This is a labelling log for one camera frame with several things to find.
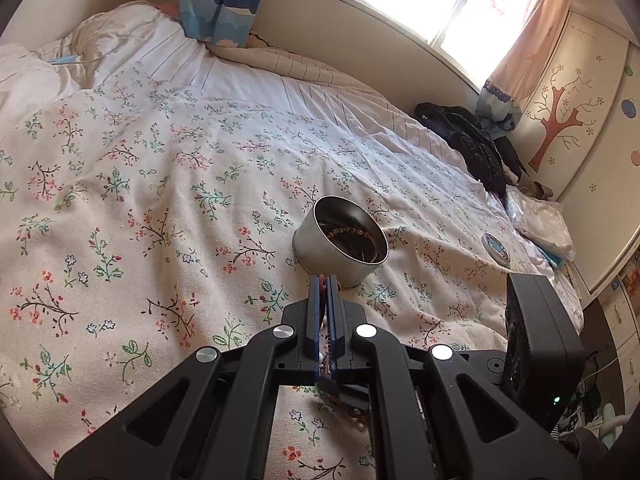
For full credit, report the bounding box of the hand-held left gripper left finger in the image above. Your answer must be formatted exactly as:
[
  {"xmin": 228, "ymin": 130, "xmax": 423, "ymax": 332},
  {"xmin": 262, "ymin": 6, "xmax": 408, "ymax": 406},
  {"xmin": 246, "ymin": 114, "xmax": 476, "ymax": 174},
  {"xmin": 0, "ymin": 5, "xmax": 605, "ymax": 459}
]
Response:
[{"xmin": 54, "ymin": 274, "xmax": 328, "ymax": 480}]

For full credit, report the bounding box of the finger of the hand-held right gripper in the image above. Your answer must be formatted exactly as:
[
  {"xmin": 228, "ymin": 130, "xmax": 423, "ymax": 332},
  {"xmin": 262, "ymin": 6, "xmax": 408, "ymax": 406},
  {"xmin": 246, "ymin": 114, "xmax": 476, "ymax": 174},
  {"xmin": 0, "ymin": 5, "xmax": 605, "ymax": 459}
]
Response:
[{"xmin": 320, "ymin": 381, "xmax": 372, "ymax": 423}]

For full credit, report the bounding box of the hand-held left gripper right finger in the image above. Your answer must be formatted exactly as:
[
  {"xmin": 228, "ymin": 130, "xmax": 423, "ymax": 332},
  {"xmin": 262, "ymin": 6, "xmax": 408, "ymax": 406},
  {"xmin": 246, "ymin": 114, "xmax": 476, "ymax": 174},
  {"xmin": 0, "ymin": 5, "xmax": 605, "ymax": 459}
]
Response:
[{"xmin": 327, "ymin": 275, "xmax": 586, "ymax": 480}]

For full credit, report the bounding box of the round metal tin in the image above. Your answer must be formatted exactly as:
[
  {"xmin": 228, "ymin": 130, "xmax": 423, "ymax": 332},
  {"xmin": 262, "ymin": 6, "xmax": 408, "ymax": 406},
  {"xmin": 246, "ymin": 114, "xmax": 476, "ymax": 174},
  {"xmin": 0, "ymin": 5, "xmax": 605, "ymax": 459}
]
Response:
[{"xmin": 292, "ymin": 195, "xmax": 389, "ymax": 290}]

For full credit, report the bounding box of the white cabinet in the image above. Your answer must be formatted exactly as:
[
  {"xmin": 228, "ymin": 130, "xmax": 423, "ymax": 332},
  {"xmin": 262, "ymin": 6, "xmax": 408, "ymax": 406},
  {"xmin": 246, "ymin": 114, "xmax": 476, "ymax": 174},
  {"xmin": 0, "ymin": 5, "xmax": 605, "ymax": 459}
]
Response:
[{"xmin": 600, "ymin": 265, "xmax": 640, "ymax": 401}]

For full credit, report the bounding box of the round tin lid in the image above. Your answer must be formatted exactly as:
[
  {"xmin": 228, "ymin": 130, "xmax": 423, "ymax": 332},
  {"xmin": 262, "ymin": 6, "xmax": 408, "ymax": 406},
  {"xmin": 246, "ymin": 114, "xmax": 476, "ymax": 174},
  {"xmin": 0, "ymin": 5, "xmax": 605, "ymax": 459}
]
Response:
[{"xmin": 481, "ymin": 232, "xmax": 512, "ymax": 266}]

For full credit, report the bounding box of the clear plastic bag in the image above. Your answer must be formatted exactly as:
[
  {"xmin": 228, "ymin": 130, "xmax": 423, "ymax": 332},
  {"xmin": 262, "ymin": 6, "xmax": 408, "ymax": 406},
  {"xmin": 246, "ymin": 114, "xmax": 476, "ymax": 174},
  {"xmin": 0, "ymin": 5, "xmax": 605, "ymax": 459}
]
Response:
[{"xmin": 505, "ymin": 185, "xmax": 576, "ymax": 261}]

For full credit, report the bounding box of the cream wardrobe with tree sticker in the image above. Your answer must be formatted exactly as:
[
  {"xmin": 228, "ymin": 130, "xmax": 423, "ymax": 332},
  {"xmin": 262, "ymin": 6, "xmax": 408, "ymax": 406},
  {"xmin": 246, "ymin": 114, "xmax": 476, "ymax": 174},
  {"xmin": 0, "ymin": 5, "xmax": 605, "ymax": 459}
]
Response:
[{"xmin": 510, "ymin": 7, "xmax": 640, "ymax": 293}]

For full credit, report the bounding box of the black jacket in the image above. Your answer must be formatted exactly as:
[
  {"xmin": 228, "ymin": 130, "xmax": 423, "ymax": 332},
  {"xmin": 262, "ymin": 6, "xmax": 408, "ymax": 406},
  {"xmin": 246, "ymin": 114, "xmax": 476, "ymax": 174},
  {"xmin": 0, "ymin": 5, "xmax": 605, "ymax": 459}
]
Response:
[{"xmin": 414, "ymin": 102, "xmax": 526, "ymax": 196}]

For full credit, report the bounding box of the floral bed sheet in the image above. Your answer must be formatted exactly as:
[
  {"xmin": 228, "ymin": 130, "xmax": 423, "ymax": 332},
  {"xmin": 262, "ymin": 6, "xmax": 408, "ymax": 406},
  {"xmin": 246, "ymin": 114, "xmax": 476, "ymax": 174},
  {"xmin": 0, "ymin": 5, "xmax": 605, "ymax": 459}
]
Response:
[{"xmin": 0, "ymin": 75, "xmax": 583, "ymax": 480}]

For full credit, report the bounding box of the beige striped blanket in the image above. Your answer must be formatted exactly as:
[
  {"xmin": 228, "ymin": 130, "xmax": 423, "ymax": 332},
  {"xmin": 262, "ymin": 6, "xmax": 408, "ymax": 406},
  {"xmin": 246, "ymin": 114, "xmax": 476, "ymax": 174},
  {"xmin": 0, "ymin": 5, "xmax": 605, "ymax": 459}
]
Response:
[{"xmin": 210, "ymin": 35, "xmax": 481, "ymax": 126}]

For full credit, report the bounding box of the pink curtain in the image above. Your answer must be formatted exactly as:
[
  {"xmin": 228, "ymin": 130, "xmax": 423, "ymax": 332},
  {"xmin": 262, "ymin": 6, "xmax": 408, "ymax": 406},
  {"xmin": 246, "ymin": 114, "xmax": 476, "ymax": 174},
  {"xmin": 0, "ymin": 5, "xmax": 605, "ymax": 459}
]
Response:
[{"xmin": 475, "ymin": 0, "xmax": 571, "ymax": 136}]

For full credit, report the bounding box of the window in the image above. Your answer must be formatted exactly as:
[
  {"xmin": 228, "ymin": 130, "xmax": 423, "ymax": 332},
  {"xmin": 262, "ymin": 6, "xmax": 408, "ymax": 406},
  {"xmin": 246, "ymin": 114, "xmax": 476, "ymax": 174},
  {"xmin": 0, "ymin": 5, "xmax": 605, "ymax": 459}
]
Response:
[{"xmin": 325, "ymin": 0, "xmax": 543, "ymax": 88}]

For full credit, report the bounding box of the white quilt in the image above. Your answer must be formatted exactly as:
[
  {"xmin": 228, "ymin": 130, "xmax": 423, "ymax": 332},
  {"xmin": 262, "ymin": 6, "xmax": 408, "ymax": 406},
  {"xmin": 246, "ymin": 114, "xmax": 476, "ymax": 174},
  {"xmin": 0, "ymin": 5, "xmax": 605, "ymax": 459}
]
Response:
[{"xmin": 0, "ymin": 2, "xmax": 281, "ymax": 106}]

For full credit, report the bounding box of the colourful beaded bracelet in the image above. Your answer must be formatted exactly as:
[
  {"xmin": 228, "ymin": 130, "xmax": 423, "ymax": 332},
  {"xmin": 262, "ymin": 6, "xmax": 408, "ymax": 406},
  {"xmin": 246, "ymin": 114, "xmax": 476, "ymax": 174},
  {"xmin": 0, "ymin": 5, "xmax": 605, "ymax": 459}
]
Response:
[{"xmin": 320, "ymin": 224, "xmax": 383, "ymax": 263}]

